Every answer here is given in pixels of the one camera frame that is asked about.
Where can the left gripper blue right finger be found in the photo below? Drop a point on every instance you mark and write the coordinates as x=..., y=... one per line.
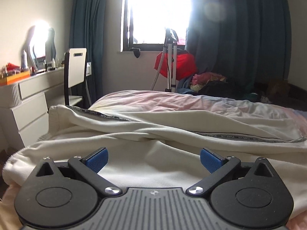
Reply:
x=221, y=170

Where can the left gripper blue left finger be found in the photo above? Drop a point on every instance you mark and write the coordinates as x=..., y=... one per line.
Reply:
x=87, y=168

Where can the cream white sweatpants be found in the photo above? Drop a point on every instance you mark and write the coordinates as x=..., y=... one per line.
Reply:
x=161, y=149

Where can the pile of colourful clothes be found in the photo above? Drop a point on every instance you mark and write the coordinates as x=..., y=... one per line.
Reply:
x=214, y=85

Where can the pastel pink bed sheet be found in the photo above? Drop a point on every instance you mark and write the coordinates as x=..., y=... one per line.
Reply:
x=157, y=101

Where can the white dressing table with drawers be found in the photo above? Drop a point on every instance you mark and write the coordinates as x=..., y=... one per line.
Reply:
x=24, y=111

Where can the red bag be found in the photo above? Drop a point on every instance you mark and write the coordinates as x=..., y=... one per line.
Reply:
x=185, y=66

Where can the white black chair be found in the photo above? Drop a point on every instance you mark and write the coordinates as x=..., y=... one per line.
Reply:
x=74, y=74

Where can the orange box on dresser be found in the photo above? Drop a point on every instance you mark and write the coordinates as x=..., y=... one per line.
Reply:
x=14, y=78

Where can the white bottle on dresser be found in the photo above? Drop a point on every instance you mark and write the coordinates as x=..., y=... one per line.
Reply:
x=24, y=61

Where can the curved vanity mirror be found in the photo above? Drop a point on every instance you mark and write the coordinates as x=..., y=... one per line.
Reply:
x=40, y=45

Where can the silver tripod stand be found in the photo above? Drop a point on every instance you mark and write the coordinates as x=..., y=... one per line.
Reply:
x=170, y=49

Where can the teal right curtain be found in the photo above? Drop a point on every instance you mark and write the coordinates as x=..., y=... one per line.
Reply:
x=248, y=41

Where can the teal curtain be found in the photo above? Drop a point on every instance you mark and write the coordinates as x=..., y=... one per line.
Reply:
x=87, y=31
x=248, y=41

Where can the teal left curtain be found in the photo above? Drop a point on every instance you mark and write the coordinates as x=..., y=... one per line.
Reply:
x=87, y=31

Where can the window with dark frame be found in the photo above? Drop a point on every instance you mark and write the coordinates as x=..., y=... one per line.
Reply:
x=144, y=23

